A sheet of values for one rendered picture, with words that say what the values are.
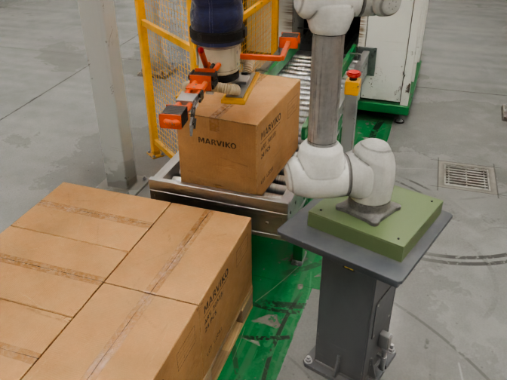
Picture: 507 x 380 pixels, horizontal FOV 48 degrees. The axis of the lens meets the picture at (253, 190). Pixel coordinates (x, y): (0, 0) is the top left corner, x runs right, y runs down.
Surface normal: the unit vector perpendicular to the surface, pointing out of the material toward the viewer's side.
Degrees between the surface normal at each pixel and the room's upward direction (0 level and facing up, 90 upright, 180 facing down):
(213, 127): 90
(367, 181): 86
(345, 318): 90
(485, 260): 0
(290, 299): 0
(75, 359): 0
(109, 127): 90
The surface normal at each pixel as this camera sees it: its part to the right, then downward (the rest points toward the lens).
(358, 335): -0.59, 0.43
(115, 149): -0.33, 0.50
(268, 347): 0.00, -0.85
